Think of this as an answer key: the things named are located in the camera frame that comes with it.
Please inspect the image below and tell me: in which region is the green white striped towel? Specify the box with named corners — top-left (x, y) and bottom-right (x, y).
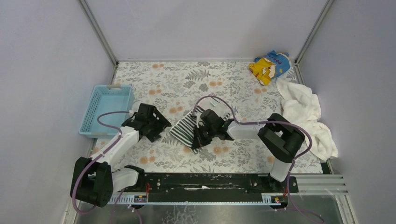
top-left (169, 96), bottom-right (234, 154)

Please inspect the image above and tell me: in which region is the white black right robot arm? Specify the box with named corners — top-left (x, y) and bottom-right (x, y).
top-left (191, 109), bottom-right (309, 182)

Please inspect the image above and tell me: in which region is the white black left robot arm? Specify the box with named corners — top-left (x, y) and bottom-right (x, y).
top-left (70, 103), bottom-right (171, 210)

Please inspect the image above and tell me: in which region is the floral patterned table mat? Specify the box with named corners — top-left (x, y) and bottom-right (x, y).
top-left (88, 61), bottom-right (324, 175)

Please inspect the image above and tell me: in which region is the light blue plastic basket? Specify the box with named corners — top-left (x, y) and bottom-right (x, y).
top-left (79, 84), bottom-right (134, 139)

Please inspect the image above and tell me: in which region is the blue yellow cartoon towel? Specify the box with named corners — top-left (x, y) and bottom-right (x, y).
top-left (248, 50), bottom-right (293, 86)

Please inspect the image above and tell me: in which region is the white fluffy towel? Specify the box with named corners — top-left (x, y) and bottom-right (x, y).
top-left (276, 78), bottom-right (339, 161)

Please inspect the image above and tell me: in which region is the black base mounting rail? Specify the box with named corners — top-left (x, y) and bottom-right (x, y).
top-left (125, 173), bottom-right (299, 197)

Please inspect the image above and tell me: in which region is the white slotted cable duct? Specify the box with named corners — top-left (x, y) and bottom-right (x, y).
top-left (108, 193), bottom-right (282, 206)

